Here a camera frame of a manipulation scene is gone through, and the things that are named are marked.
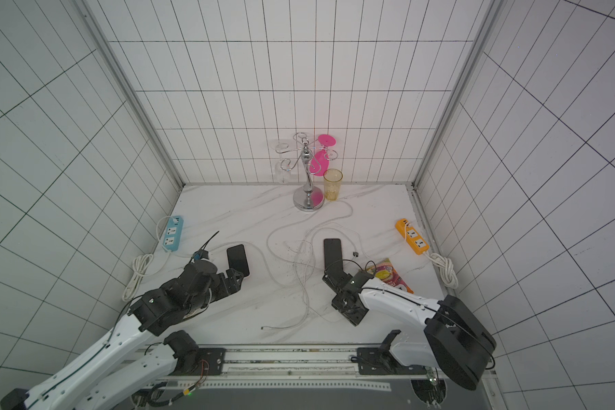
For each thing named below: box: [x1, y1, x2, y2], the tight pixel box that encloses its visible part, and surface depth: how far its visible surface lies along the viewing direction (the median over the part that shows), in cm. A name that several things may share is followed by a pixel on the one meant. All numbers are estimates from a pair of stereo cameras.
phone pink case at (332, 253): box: [323, 238, 344, 273], surface depth 97 cm
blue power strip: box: [162, 215, 184, 252], surface depth 102 cm
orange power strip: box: [394, 217, 430, 256], surface depth 99 cm
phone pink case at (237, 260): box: [226, 244, 250, 277], surface depth 97 cm
